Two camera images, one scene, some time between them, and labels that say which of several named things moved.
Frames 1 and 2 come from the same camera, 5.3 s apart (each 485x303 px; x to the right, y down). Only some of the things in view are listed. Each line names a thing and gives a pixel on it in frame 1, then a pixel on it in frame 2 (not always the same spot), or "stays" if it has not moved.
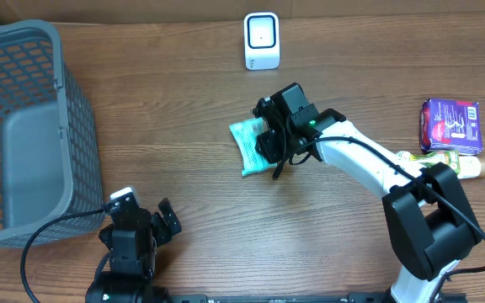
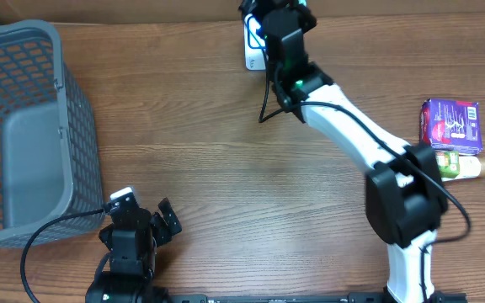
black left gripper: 162,228 stays
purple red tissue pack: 448,124 stays
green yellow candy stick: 450,156 stays
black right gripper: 274,154 → 304,20
